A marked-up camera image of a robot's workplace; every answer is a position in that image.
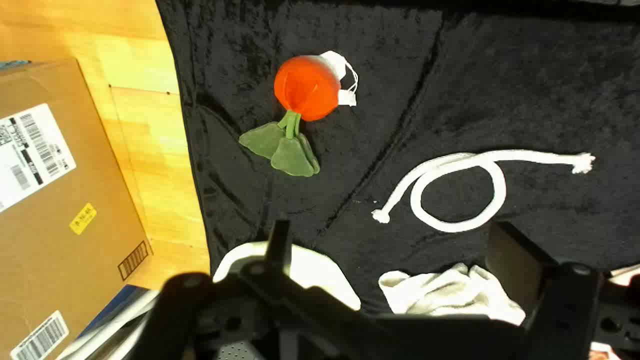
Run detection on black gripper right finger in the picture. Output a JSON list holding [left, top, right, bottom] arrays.
[[485, 221, 560, 324]]

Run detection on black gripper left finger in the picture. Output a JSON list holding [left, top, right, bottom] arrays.
[[266, 218, 293, 274]]

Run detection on white terry towel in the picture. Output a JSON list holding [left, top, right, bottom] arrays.
[[377, 261, 529, 329]]

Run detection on orange plush toy green leaves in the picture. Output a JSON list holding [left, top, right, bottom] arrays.
[[236, 49, 363, 180]]

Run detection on blue panel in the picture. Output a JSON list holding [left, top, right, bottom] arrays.
[[56, 285, 163, 360]]

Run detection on black velvet table cover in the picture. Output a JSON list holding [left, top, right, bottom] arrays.
[[155, 0, 640, 323]]

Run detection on cardboard box with white labels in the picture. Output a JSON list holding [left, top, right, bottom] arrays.
[[0, 59, 155, 360]]

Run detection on white rope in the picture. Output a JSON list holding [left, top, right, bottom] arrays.
[[371, 149, 598, 237]]

